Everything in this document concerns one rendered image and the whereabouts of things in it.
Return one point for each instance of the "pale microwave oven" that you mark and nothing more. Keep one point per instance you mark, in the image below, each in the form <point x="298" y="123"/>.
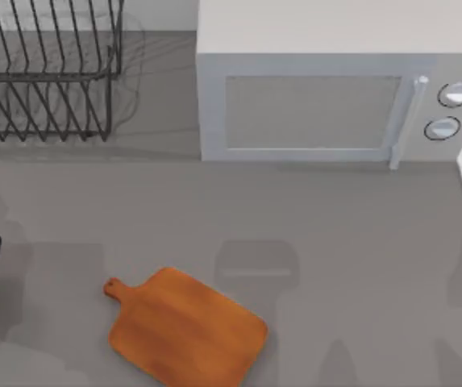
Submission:
<point x="295" y="36"/>

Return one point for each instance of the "wooden cutting board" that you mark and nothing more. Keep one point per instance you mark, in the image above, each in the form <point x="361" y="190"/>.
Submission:
<point x="190" y="330"/>

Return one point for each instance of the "large white microwave knob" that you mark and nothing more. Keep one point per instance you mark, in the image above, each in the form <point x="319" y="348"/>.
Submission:
<point x="456" y="93"/>

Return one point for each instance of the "small white microwave knob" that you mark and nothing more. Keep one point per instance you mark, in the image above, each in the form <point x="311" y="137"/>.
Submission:
<point x="441" y="128"/>

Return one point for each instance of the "grey microwave door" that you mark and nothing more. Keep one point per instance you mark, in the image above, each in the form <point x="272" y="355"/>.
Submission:
<point x="214" y="109"/>

